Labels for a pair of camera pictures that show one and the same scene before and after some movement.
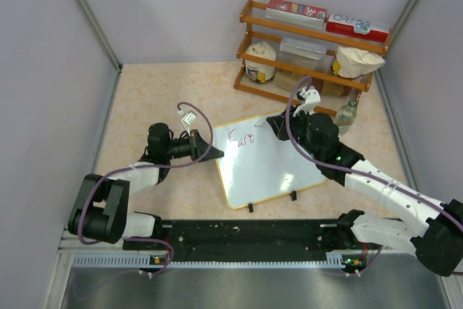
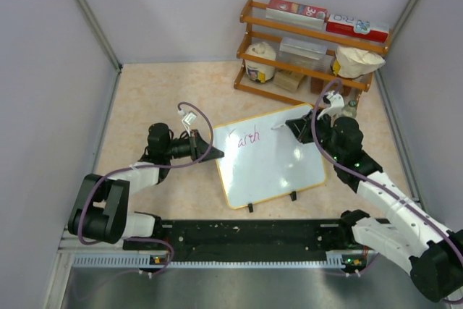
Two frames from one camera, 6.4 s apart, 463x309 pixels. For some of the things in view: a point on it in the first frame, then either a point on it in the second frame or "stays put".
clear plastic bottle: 346,116 stays put
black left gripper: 197,145 stays put
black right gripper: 278,124 -> 302,128
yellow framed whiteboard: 257,166 stays put
